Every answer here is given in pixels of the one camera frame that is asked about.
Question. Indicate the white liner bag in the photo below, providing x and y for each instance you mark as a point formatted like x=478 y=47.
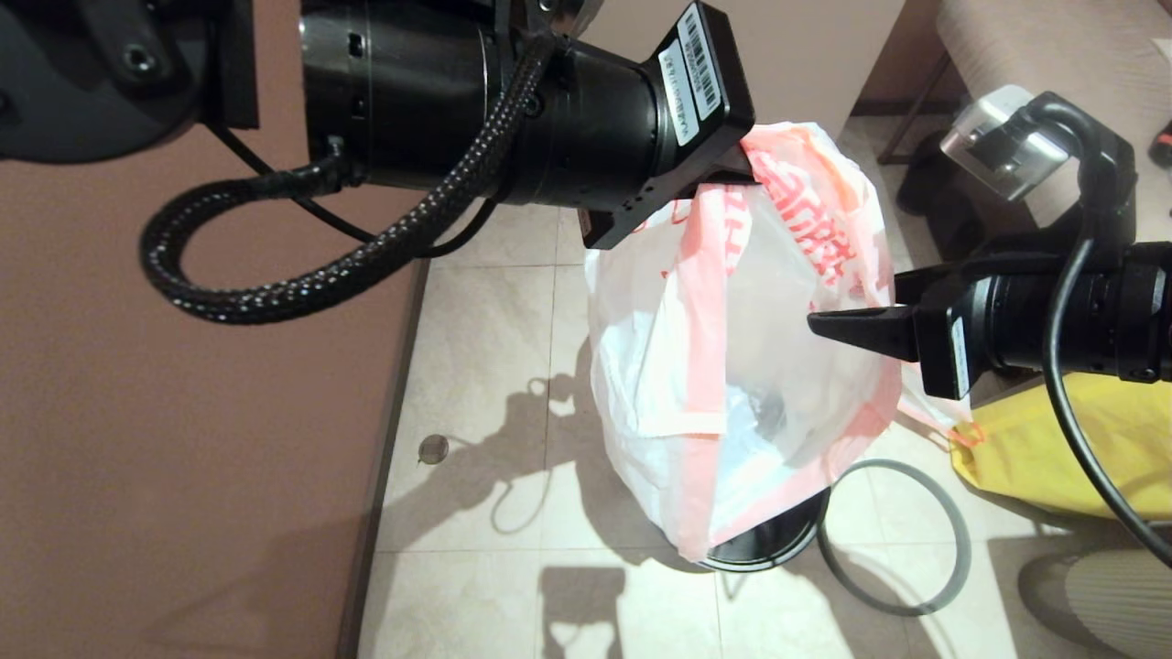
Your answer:
x=778 y=302

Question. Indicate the beige wood-grain bench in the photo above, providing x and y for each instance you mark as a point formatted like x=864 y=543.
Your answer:
x=1126 y=55

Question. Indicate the black trash bin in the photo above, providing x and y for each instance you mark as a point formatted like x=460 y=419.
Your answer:
x=778 y=540

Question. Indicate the metal bench leg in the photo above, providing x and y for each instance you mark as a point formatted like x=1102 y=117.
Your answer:
x=906 y=114

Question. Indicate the white cabinet panel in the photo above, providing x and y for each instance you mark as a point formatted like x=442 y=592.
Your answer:
x=806 y=55

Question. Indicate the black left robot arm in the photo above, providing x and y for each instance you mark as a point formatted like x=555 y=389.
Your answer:
x=412 y=82

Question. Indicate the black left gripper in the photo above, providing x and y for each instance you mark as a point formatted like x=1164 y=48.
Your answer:
x=723 y=137

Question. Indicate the yellow fabric bag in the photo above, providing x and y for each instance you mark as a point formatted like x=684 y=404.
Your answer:
x=1025 y=458

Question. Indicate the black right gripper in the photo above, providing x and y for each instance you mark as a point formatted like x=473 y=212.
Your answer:
x=948 y=339

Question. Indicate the red black object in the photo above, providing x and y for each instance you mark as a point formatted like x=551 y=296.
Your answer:
x=1163 y=146

